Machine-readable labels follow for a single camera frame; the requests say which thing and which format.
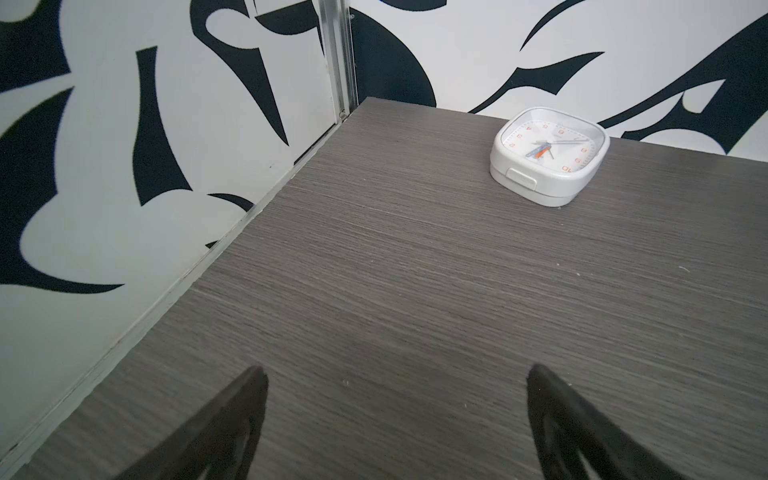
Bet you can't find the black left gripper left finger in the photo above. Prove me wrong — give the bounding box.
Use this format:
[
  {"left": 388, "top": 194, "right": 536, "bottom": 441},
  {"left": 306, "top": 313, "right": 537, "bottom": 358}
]
[{"left": 117, "top": 365, "right": 269, "bottom": 479}]

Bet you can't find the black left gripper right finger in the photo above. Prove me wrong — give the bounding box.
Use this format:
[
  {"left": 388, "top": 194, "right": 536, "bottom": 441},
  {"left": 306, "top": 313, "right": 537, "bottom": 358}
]
[{"left": 527, "top": 364, "right": 684, "bottom": 479}]

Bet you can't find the aluminium cage frame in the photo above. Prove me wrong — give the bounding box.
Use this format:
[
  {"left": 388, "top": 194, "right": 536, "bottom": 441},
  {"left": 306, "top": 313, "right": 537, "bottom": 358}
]
[{"left": 314, "top": 0, "right": 359, "bottom": 123}]

